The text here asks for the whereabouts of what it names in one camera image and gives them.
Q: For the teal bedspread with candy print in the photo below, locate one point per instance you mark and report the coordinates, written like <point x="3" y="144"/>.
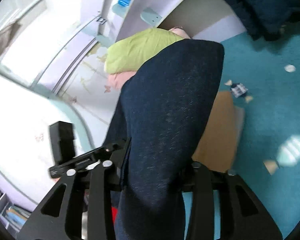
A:
<point x="259" y="197"/>

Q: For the white shelf with books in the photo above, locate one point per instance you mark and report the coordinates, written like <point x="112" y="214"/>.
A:
<point x="12" y="216"/>

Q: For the folded khaki trousers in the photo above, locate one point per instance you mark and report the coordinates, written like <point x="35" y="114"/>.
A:
<point x="218" y="145"/>

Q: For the blue bottle cap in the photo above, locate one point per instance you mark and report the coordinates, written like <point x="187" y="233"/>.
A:
<point x="124" y="3"/>

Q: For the light blue wall bracket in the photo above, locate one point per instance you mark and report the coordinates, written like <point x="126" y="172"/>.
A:
<point x="150" y="17"/>

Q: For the red cloth item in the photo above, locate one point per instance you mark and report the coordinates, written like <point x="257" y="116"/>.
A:
<point x="114" y="212"/>

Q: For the dark denim jeans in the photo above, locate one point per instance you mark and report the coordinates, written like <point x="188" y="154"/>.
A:
<point x="163" y="109"/>

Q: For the green pillow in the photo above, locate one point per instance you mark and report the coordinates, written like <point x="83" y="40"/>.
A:
<point x="137" y="52"/>

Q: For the navy quilted jacket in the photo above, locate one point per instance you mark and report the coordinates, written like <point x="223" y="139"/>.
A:
<point x="264" y="18"/>

